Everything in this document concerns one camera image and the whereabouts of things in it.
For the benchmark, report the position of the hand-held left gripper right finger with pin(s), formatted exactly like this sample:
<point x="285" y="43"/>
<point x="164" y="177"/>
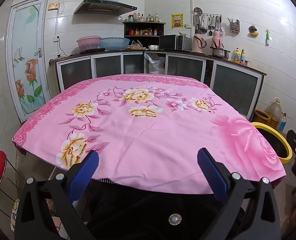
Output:
<point x="213" y="175"/>

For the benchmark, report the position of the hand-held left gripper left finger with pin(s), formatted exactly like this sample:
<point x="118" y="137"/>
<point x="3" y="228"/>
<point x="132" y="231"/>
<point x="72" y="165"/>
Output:
<point x="84" y="172"/>

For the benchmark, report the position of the yellow rimmed trash can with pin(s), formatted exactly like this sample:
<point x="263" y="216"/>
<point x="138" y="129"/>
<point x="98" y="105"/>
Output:
<point x="270" y="140"/>

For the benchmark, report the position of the clear water bottle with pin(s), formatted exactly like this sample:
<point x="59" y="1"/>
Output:
<point x="282" y="123"/>

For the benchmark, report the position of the large cooking oil jug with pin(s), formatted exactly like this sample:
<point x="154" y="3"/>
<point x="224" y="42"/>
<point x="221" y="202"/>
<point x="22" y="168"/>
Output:
<point x="273" y="115"/>

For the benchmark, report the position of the brown bucket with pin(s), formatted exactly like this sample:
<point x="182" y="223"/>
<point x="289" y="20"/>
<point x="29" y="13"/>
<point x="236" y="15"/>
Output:
<point x="260" y="116"/>

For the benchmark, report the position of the person's black clothing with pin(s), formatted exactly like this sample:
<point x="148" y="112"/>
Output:
<point x="138" y="212"/>

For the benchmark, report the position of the pink floral tablecloth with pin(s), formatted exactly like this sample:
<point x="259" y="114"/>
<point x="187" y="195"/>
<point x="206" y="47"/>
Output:
<point x="148" y="135"/>

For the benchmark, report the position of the white kitchen cabinet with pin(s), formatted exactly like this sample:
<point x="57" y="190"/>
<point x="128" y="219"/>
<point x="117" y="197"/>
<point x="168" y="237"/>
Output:
<point x="235" y="90"/>

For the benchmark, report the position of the white cartoon printed bag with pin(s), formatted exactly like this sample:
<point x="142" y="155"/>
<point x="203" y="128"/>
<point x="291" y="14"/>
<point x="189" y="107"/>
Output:
<point x="15" y="215"/>

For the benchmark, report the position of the metal faucet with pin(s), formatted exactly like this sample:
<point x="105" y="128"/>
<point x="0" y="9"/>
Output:
<point x="242" y="53"/>

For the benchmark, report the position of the yellow dish soap bottle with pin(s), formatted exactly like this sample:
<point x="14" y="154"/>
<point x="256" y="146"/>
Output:
<point x="238" y="56"/>

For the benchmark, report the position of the green white brush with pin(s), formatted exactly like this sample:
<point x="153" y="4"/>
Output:
<point x="267" y="38"/>

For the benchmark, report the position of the steel pot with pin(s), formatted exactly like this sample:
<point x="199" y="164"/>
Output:
<point x="220" y="53"/>

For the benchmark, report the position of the yellow sponge holder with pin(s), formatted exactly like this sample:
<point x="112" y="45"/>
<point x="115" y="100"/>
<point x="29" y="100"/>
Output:
<point x="253" y="32"/>

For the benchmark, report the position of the black induction cooker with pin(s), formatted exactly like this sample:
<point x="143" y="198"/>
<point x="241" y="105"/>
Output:
<point x="93" y="51"/>

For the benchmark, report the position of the white woven sack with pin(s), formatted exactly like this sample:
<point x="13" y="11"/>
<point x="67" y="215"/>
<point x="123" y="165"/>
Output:
<point x="155" y="65"/>

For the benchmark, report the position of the pink plastic basin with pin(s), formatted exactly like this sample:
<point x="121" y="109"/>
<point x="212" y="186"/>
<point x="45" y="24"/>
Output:
<point x="88" y="43"/>

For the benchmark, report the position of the pink thermos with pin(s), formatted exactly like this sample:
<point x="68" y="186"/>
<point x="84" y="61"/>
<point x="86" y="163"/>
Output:
<point x="216" y="40"/>
<point x="198" y="43"/>

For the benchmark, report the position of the blue plastic basket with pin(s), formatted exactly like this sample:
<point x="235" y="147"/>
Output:
<point x="114" y="44"/>

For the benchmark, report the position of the plastic bag of bread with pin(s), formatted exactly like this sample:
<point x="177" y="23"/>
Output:
<point x="135" y="46"/>

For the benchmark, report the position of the silver microwave oven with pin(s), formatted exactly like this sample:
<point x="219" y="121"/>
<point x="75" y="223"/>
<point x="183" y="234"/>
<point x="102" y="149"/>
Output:
<point x="168" y="42"/>

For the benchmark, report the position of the white buns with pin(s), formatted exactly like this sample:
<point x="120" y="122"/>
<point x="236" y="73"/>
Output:
<point x="153" y="47"/>

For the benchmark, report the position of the flower printed glass door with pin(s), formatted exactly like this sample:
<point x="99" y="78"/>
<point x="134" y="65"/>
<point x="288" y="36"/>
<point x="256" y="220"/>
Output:
<point x="25" y="42"/>

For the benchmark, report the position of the row of hanging kitchen utensils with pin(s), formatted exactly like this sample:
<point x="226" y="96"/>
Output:
<point x="209" y="22"/>

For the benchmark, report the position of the row of spice jars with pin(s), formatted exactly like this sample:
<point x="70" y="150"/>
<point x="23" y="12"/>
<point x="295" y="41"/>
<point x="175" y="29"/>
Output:
<point x="143" y="32"/>

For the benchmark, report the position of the dark wooden spice shelf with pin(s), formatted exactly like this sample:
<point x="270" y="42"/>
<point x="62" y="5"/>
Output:
<point x="143" y="25"/>

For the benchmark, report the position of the row of seasoning bottles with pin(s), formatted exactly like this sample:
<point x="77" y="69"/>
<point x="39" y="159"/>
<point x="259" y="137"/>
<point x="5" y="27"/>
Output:
<point x="144" y="18"/>

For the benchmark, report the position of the white wall socket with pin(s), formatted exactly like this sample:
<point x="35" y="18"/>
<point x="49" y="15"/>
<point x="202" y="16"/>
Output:
<point x="187" y="25"/>
<point x="56" y="39"/>

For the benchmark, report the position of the yellow wall poster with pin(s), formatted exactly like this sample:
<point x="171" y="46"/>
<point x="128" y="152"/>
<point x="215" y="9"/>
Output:
<point x="177" y="21"/>

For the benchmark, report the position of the orange wall box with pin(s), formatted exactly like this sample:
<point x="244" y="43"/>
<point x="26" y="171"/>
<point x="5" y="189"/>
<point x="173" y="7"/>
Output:
<point x="52" y="6"/>

